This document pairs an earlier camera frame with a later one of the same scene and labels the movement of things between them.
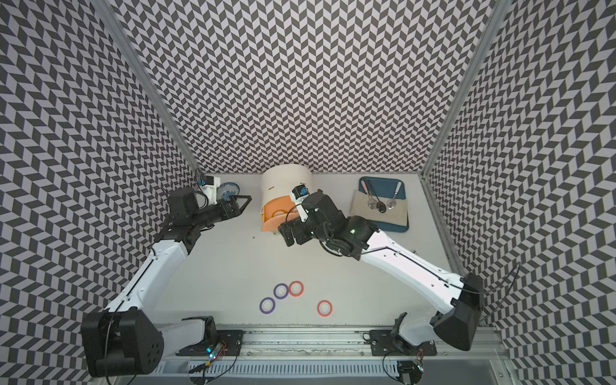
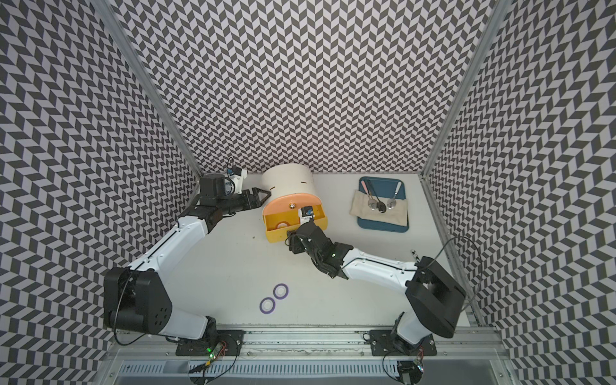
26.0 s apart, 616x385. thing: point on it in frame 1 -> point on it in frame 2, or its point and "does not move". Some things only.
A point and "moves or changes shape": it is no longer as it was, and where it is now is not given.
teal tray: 391,187 does not move
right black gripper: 288,233 -> 294,242
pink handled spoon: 371,202 does not move
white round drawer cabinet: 277,206 does not move
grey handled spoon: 391,204 does not move
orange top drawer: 277,211 moves or changes shape
